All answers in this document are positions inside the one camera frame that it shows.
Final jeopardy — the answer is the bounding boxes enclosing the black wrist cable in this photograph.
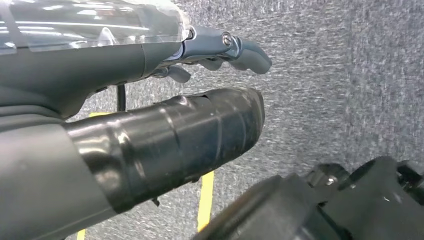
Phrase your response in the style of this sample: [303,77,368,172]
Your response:
[115,84,127,113]

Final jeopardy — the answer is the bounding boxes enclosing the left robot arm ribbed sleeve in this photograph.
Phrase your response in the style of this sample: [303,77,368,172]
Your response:
[0,105,65,127]

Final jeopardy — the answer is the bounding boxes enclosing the black robot leg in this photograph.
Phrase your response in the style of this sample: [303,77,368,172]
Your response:
[192,155,424,240]

